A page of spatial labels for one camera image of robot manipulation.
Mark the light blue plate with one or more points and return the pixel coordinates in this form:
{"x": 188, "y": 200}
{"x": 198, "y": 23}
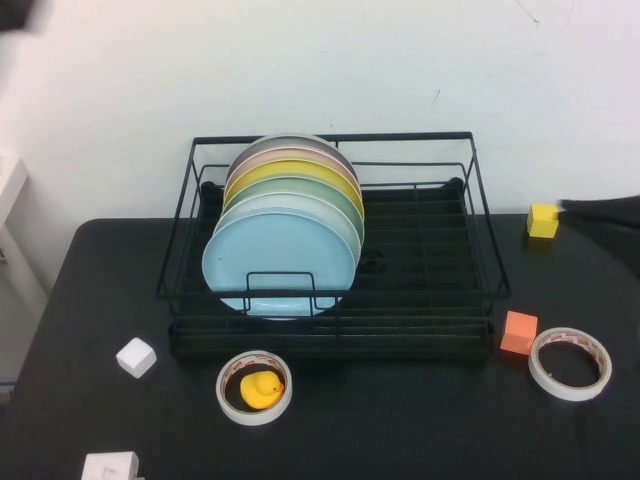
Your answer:
{"x": 275, "y": 250}

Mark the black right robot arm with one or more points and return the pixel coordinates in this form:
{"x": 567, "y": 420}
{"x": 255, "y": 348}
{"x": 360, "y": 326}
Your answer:
{"x": 615, "y": 220}

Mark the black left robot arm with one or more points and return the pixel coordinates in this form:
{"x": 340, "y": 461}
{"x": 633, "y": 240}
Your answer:
{"x": 15, "y": 12}

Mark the green plate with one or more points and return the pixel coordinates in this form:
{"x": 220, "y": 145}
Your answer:
{"x": 310, "y": 185}

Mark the yellow plate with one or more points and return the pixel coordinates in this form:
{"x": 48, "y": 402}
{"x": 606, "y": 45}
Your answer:
{"x": 290, "y": 168}

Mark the pink plate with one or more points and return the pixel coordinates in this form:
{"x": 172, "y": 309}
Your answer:
{"x": 280, "y": 154}

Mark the grey plate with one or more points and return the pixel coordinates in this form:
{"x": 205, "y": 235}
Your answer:
{"x": 285, "y": 142}

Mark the black drip tray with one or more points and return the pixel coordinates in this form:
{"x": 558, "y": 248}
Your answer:
{"x": 400, "y": 352}

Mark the yellow rubber duck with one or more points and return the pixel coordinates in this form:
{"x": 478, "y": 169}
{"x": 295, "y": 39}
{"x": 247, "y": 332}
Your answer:
{"x": 260, "y": 391}

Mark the white tape roll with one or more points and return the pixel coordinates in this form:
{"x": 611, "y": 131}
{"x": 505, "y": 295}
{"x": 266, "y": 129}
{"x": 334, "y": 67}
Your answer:
{"x": 250, "y": 419}
{"x": 565, "y": 392}

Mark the white foam cube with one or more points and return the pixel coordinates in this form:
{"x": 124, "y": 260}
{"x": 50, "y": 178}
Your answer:
{"x": 136, "y": 357}

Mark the orange foam cube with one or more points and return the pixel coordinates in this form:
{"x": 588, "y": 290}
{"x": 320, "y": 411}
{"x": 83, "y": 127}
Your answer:
{"x": 519, "y": 334}

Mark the yellow foam cube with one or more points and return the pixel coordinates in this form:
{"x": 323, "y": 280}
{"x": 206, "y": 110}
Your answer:
{"x": 542, "y": 222}

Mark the white power adapter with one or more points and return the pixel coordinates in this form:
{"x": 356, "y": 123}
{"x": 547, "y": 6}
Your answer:
{"x": 107, "y": 467}

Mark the white cabinet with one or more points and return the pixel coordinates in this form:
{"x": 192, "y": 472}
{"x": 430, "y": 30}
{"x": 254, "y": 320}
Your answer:
{"x": 12, "y": 185}

